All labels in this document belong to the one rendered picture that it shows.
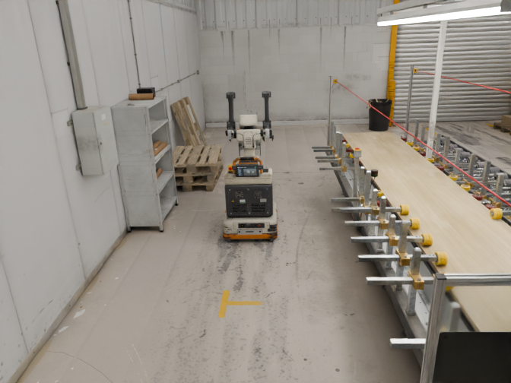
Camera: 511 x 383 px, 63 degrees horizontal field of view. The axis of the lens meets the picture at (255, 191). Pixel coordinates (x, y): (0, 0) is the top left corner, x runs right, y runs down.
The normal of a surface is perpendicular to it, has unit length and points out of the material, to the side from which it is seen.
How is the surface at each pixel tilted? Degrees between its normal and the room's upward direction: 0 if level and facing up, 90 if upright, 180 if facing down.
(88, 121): 90
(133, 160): 90
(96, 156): 90
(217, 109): 90
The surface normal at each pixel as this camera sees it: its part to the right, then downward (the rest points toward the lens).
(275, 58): -0.04, 0.35
